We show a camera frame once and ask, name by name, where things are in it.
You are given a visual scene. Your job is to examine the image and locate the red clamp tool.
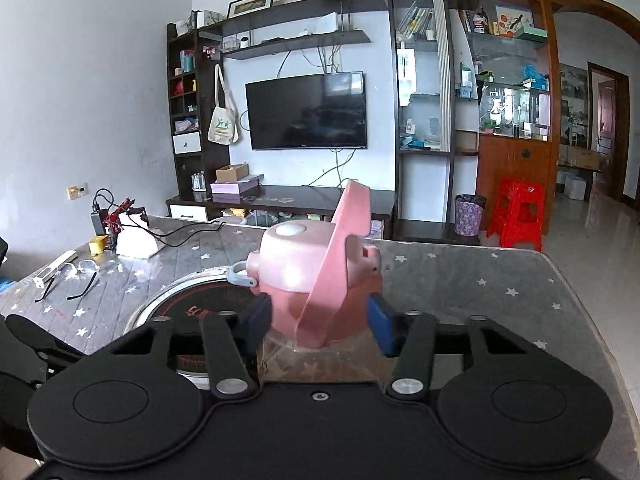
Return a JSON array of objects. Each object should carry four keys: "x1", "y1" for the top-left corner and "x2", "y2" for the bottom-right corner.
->
[{"x1": 102, "y1": 198, "x2": 146, "y2": 235}]

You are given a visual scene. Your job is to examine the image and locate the pink water bottle with strap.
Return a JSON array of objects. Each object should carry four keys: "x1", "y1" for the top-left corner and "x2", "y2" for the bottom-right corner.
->
[{"x1": 227, "y1": 181, "x2": 382, "y2": 349}]

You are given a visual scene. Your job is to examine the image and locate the white canvas tote bag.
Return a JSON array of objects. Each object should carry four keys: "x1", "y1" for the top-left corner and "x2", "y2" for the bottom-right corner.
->
[{"x1": 207, "y1": 64, "x2": 240, "y2": 146}]

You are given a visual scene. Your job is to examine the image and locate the black power cable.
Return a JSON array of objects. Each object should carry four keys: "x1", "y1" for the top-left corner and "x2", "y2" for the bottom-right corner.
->
[{"x1": 92, "y1": 187, "x2": 227, "y2": 250}]

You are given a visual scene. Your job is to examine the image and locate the dark wall shelf unit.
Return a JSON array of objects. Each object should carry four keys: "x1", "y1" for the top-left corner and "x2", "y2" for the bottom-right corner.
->
[{"x1": 167, "y1": 0, "x2": 456, "y2": 243}]

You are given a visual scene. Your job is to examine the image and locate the black handheld device left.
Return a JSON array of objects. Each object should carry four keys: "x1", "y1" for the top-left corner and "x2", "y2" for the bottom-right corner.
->
[{"x1": 0, "y1": 237, "x2": 87, "y2": 461}]

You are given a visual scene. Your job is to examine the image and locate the purple patterned waste bin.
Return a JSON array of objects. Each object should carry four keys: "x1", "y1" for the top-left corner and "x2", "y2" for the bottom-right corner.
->
[{"x1": 454, "y1": 194, "x2": 487, "y2": 237}]

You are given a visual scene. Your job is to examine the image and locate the brown wooden display cabinet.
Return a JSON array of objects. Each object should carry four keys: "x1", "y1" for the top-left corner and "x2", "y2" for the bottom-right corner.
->
[{"x1": 459, "y1": 0, "x2": 561, "y2": 229}]

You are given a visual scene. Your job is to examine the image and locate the pink flat box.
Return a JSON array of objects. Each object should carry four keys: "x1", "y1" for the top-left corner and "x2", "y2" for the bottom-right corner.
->
[{"x1": 210, "y1": 174, "x2": 262, "y2": 195}]

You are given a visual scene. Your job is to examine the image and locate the white box on table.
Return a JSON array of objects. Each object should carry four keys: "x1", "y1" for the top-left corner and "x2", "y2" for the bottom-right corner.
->
[{"x1": 116, "y1": 214, "x2": 163, "y2": 259}]

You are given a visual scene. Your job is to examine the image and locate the framed picture on shelf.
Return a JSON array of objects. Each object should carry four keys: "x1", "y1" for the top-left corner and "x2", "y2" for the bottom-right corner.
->
[{"x1": 227, "y1": 0, "x2": 273, "y2": 20}]

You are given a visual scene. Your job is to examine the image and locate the clear glasses on table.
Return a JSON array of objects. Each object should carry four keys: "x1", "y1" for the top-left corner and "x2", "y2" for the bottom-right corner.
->
[{"x1": 32, "y1": 260, "x2": 100, "y2": 304}]

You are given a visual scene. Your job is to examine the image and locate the dark wooden door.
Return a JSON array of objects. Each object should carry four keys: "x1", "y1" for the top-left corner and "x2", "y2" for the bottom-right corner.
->
[{"x1": 588, "y1": 62, "x2": 630, "y2": 202}]

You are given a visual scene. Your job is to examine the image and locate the black flat screen television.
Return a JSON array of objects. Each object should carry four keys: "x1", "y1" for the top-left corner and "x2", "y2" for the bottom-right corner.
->
[{"x1": 245, "y1": 72, "x2": 368, "y2": 151}]

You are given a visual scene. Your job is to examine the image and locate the round induction cooker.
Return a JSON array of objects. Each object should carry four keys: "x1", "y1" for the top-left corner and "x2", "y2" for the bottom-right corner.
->
[{"x1": 124, "y1": 266, "x2": 255, "y2": 390}]

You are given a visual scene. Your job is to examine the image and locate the yellow wall socket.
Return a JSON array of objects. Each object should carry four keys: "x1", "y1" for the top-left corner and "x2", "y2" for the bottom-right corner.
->
[{"x1": 66, "y1": 183, "x2": 89, "y2": 200}]

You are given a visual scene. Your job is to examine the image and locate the brown cardboard box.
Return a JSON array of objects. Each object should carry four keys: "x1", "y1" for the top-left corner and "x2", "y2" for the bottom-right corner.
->
[{"x1": 216, "y1": 162, "x2": 250, "y2": 182}]

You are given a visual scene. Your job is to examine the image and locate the red plastic stool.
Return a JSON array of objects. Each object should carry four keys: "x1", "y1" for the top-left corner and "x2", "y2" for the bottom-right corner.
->
[{"x1": 486, "y1": 177, "x2": 546, "y2": 252}]

